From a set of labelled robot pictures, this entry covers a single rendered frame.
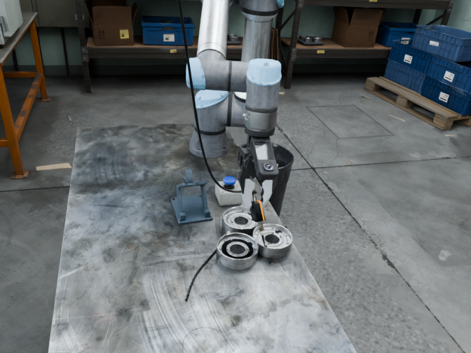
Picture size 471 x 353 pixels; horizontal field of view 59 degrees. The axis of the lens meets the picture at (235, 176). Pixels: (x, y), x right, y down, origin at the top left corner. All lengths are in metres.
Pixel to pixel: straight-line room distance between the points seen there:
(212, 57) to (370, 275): 1.64
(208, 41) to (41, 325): 1.45
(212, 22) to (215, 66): 0.16
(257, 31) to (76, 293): 0.90
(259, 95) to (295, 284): 0.46
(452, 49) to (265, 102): 3.81
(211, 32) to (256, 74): 0.24
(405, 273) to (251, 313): 1.60
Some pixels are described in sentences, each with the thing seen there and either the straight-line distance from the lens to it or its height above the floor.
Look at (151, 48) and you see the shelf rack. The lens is 4.37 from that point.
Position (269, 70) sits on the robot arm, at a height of 1.27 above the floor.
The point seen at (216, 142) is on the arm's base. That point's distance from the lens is 1.50.
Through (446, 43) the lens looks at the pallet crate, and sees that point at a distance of 4.70.
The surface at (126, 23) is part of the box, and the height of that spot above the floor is 0.66.
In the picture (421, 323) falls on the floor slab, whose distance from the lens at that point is 2.24.
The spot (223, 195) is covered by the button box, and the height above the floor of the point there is 0.84.
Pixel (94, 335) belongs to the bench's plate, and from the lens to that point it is 0.94.
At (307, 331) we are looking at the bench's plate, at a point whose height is 0.80.
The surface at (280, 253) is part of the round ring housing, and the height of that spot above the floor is 0.82.
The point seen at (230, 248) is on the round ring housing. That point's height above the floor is 0.82.
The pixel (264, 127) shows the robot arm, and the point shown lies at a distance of 0.95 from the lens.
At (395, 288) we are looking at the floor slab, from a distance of 2.35.
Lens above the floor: 1.53
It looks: 31 degrees down
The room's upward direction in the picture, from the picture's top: 5 degrees clockwise
